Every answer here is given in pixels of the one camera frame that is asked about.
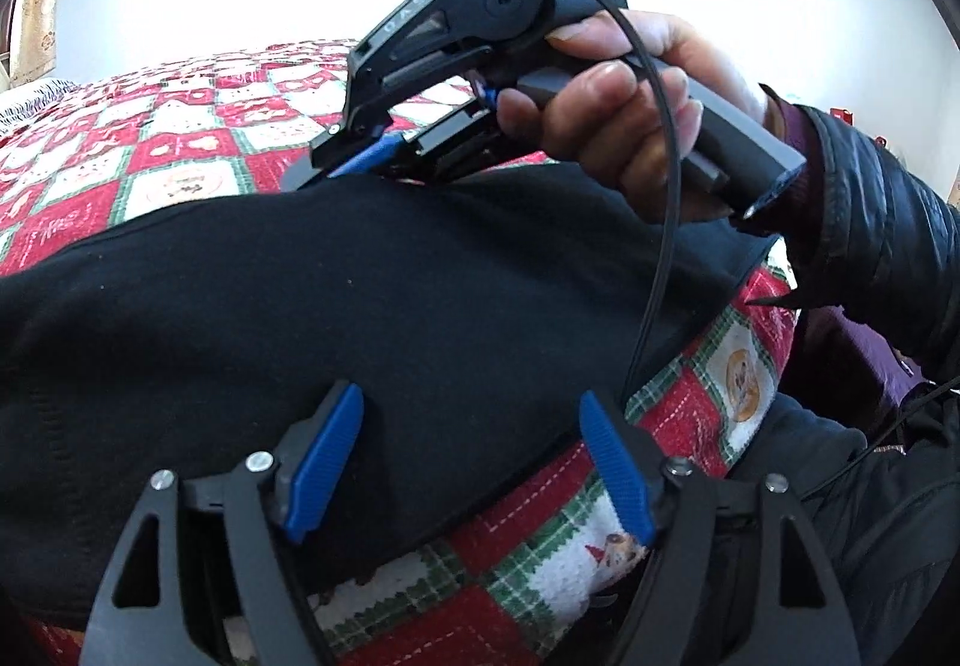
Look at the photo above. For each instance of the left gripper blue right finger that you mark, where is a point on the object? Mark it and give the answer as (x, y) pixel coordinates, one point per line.
(629, 462)

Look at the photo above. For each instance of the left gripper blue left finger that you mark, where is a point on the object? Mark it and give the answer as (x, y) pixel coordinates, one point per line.
(311, 458)

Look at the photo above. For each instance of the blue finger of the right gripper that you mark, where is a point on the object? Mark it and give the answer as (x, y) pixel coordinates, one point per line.
(373, 157)
(484, 91)

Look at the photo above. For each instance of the black pants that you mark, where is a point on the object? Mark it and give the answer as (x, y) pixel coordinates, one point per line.
(471, 316)

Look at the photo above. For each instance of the black jacket forearm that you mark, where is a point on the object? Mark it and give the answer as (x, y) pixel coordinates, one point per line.
(865, 235)

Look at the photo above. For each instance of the person's right hand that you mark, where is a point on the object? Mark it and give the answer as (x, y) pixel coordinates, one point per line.
(607, 121)

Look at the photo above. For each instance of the red patchwork bedspread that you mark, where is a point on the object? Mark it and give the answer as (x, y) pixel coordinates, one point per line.
(498, 588)

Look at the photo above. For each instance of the yellow patterned curtain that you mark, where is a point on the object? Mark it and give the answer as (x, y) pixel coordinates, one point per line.
(33, 41)

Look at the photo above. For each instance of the striped pillow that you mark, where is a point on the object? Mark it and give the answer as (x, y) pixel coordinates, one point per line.
(21, 105)

